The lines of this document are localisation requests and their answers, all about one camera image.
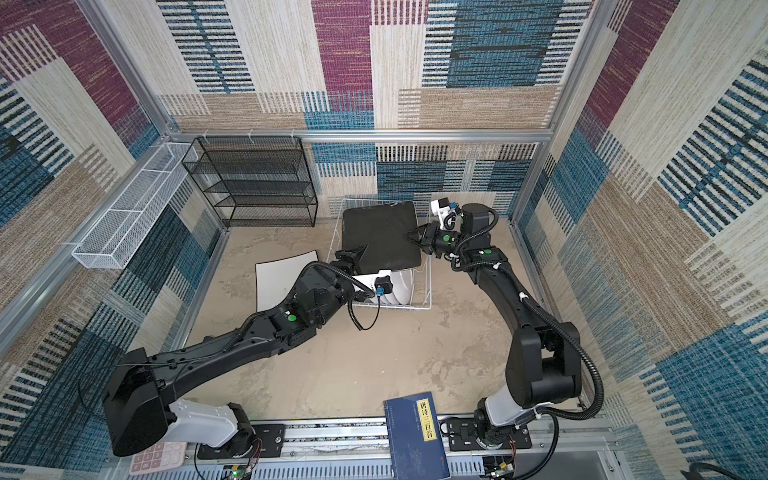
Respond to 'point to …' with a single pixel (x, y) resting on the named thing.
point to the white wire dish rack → (422, 291)
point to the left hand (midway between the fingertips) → (365, 248)
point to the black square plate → (384, 228)
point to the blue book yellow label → (414, 444)
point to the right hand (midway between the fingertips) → (403, 237)
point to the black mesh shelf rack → (255, 181)
